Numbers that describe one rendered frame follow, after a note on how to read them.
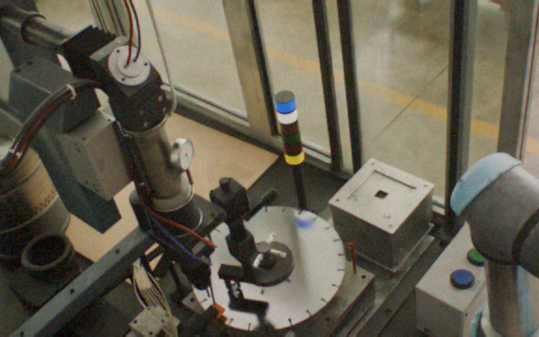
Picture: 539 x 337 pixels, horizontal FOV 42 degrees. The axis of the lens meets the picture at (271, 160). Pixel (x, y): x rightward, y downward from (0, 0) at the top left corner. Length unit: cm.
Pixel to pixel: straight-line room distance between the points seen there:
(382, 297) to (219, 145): 73
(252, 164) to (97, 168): 97
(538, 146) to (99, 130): 235
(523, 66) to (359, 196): 51
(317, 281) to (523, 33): 62
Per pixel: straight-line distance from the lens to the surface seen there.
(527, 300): 122
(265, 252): 145
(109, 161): 110
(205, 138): 213
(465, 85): 144
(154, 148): 107
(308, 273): 146
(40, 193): 184
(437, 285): 150
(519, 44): 136
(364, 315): 162
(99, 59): 100
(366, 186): 169
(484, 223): 102
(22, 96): 116
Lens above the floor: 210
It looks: 42 degrees down
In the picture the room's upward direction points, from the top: 12 degrees counter-clockwise
